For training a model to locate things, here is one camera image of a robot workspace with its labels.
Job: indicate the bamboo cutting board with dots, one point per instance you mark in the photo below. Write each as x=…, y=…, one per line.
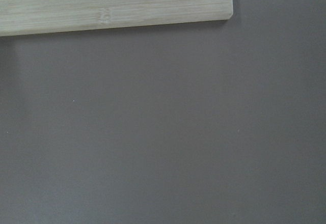
x=23, y=17

